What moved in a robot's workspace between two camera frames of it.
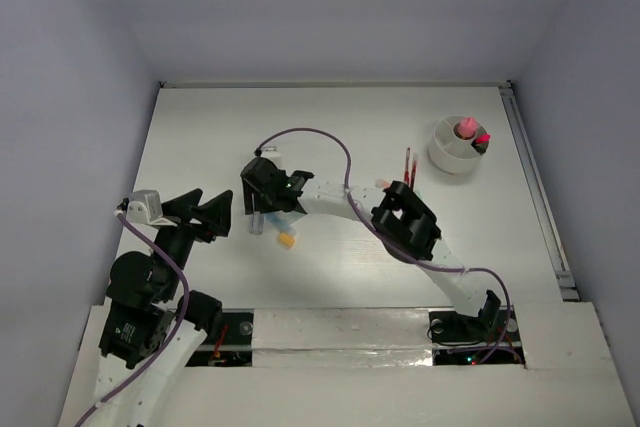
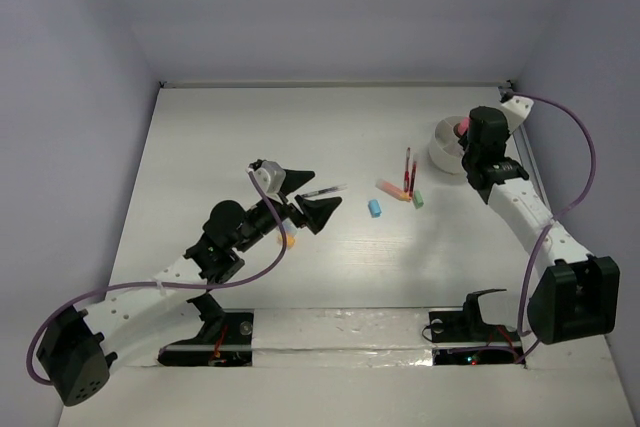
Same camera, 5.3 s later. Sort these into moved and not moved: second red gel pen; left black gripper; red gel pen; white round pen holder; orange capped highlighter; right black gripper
Moved: left black gripper; right black gripper
Not moved: second red gel pen; red gel pen; white round pen holder; orange capped highlighter
